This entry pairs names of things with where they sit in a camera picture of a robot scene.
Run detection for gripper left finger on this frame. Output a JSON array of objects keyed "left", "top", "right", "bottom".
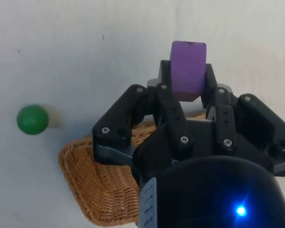
[{"left": 92, "top": 59, "right": 196, "bottom": 155}]

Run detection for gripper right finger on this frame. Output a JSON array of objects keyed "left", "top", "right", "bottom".
[{"left": 200, "top": 63, "right": 285, "bottom": 177}]

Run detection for purple triangular block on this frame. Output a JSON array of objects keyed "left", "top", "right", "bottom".
[{"left": 170, "top": 40, "right": 208, "bottom": 102}]

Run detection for wicker basket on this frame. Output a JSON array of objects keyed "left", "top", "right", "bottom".
[{"left": 58, "top": 113, "right": 207, "bottom": 225}]

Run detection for green ball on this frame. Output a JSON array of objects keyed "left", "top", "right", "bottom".
[{"left": 16, "top": 104, "right": 49, "bottom": 135}]

